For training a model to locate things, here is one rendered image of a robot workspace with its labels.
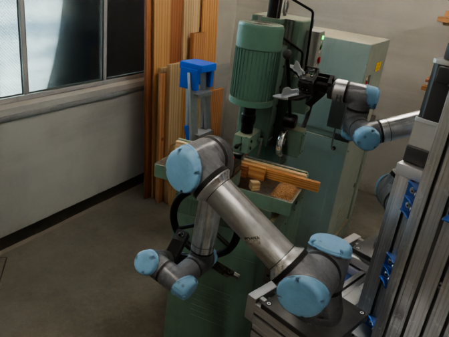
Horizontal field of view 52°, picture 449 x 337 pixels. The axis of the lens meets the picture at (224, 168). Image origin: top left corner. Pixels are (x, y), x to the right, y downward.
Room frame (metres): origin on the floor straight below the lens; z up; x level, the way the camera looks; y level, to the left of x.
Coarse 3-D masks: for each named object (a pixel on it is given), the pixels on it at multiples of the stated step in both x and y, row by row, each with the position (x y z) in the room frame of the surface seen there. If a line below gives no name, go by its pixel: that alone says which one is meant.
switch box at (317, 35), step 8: (312, 32) 2.00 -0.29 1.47; (320, 32) 1.99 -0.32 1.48; (312, 40) 1.99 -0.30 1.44; (320, 40) 2.01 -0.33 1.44; (304, 48) 2.00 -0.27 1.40; (312, 48) 1.99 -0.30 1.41; (304, 56) 2.00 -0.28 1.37; (312, 56) 1.99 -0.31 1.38; (320, 56) 2.07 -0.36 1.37; (304, 64) 2.00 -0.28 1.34; (312, 64) 1.99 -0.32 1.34
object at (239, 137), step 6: (240, 132) 1.78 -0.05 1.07; (258, 132) 1.83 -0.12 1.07; (234, 138) 1.75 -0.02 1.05; (240, 138) 1.75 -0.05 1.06; (246, 138) 1.74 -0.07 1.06; (252, 138) 1.76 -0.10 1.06; (234, 144) 1.75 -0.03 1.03; (246, 144) 1.74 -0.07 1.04; (252, 144) 1.77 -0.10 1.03; (258, 144) 1.86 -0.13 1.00; (240, 150) 1.74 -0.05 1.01; (246, 150) 1.73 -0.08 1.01
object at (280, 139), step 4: (284, 128) 1.88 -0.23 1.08; (280, 132) 1.85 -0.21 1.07; (284, 132) 1.84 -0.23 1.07; (280, 136) 1.82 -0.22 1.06; (284, 136) 1.83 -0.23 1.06; (280, 140) 1.82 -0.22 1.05; (284, 140) 1.85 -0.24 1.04; (276, 144) 1.82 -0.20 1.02; (280, 144) 1.81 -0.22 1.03; (284, 144) 1.85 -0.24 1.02; (276, 148) 1.82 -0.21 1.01; (280, 148) 1.81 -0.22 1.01; (284, 148) 1.88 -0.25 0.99; (276, 152) 1.82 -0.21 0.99; (280, 152) 1.82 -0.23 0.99; (284, 152) 1.88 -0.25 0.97
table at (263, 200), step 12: (156, 168) 1.74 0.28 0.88; (240, 180) 1.69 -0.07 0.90; (264, 180) 1.72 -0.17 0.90; (252, 192) 1.60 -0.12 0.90; (264, 192) 1.61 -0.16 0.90; (300, 192) 1.65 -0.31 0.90; (264, 204) 1.58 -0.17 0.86; (276, 204) 1.56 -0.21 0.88; (288, 204) 1.55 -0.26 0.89; (288, 216) 1.54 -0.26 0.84
